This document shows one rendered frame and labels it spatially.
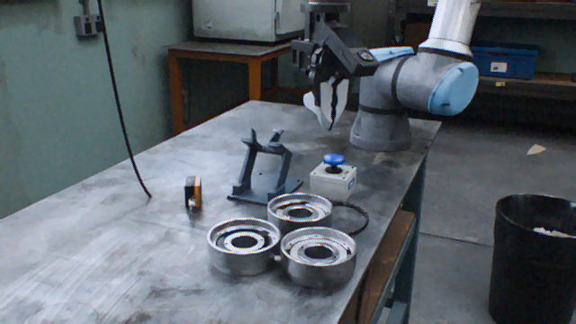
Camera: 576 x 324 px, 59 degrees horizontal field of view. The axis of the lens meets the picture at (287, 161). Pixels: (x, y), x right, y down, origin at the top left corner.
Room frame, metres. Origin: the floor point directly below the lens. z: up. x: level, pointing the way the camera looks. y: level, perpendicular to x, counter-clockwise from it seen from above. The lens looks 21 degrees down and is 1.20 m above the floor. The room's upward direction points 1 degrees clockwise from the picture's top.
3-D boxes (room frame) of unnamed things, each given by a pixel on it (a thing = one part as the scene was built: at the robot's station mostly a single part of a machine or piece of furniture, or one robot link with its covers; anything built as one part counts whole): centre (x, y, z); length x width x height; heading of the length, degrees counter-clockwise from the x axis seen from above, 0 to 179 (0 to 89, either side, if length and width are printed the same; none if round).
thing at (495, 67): (3.99, -1.64, 0.56); 0.52 x 0.38 x 0.22; 64
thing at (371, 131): (1.20, -0.23, 0.85); 0.15 x 0.15 x 0.10
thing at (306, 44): (0.87, -0.06, 1.09); 0.09 x 0.08 x 0.12; 36
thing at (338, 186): (0.90, -0.09, 0.82); 0.08 x 0.07 x 0.05; 157
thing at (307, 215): (0.74, -0.02, 0.82); 0.10 x 0.10 x 0.04
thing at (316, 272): (0.62, -0.04, 0.82); 0.10 x 0.10 x 0.04
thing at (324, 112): (0.86, -0.05, 0.98); 0.06 x 0.03 x 0.09; 36
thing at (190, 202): (0.82, 0.17, 0.82); 0.17 x 0.02 x 0.04; 7
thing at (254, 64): (3.52, 0.15, 0.39); 1.50 x 0.62 x 0.78; 157
